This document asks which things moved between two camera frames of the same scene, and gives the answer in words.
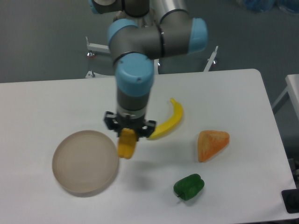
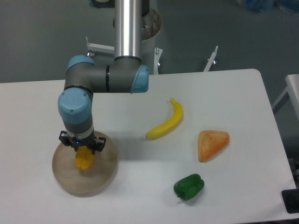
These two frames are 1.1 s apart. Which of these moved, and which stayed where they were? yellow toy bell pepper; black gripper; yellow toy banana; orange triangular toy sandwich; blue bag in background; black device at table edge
Moved: yellow toy bell pepper; black gripper
Stayed: black device at table edge; yellow toy banana; orange triangular toy sandwich; blue bag in background
